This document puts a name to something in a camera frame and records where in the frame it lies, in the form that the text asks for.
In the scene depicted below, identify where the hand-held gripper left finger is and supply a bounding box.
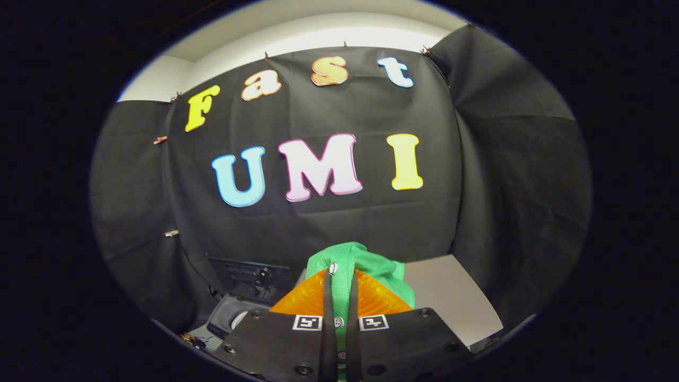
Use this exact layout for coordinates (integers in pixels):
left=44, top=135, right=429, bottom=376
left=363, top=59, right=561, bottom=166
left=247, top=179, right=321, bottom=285
left=212, top=268, right=338, bottom=382

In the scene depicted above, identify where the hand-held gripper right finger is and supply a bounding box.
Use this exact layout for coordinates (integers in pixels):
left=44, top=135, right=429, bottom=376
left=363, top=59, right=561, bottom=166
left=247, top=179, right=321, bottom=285
left=347, top=268, right=474, bottom=382

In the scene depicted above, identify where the dark grey washing machine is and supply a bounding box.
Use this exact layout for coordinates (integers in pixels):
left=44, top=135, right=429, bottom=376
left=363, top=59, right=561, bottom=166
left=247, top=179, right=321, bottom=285
left=186, top=293, right=274, bottom=353

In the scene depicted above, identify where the green polo shirt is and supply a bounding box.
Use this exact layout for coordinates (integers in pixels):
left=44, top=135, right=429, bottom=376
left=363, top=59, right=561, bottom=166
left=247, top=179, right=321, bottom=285
left=307, top=242, right=415, bottom=382

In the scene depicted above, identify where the black backdrop cloth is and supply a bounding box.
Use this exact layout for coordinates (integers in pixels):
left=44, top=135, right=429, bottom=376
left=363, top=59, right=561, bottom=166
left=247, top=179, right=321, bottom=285
left=89, top=24, right=592, bottom=340

